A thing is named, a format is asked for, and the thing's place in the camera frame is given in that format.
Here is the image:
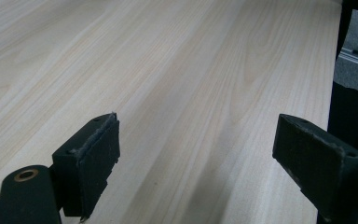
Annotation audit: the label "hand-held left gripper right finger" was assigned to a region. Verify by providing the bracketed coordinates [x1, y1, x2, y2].
[271, 113, 358, 223]

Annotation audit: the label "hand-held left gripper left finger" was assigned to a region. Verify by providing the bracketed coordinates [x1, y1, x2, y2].
[51, 111, 121, 221]

